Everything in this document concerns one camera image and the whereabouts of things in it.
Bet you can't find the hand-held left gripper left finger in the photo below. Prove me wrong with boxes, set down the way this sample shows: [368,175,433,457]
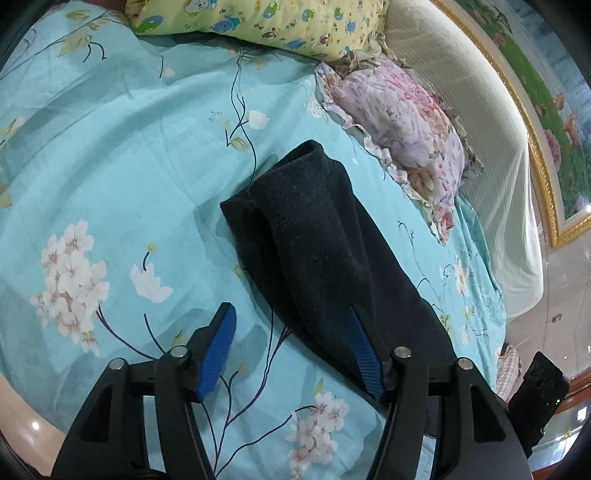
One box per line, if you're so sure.
[51,302,238,480]

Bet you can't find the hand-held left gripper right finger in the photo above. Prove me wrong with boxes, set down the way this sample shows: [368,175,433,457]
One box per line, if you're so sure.
[350,305,534,480]

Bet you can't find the black pants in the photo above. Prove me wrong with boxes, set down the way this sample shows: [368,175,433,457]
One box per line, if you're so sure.
[220,140,455,437]

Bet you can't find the checkered cloth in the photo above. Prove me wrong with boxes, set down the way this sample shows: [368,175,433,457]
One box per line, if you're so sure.
[495,344,523,400]

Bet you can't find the turquoise floral bed sheet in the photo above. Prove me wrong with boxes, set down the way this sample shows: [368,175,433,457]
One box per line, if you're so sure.
[0,8,508,480]

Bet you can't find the pink floral ruffled pillow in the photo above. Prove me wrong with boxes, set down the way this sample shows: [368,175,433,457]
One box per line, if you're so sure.
[315,51,483,246]

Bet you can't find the cream padded headboard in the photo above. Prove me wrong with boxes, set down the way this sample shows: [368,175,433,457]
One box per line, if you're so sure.
[383,0,544,319]

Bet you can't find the yellow cartoon print pillow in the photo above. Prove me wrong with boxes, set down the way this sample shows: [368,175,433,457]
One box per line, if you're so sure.
[124,0,389,62]

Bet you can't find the gold framed wall picture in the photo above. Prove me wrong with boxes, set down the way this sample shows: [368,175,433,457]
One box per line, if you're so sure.
[431,0,591,252]

